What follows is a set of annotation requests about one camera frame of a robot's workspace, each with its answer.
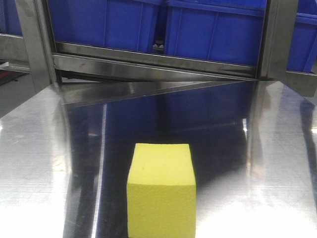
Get yellow foam block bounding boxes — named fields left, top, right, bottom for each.
left=126, top=143, right=197, bottom=238

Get stainless steel shelf rack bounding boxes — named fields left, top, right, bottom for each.
left=0, top=0, right=317, bottom=102

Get blue plastic bin left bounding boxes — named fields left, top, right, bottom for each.
left=48, top=0, right=162, bottom=53

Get blue plastic bin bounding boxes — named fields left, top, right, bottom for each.
left=164, top=0, right=264, bottom=66
left=287, top=0, right=317, bottom=72
left=48, top=0, right=162, bottom=53

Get blue plastic bin centre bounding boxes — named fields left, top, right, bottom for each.
left=164, top=0, right=264, bottom=66

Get blue plastic bin right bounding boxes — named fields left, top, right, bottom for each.
left=287, top=0, right=317, bottom=72

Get blue bin far left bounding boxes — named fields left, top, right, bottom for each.
left=0, top=0, right=22, bottom=36

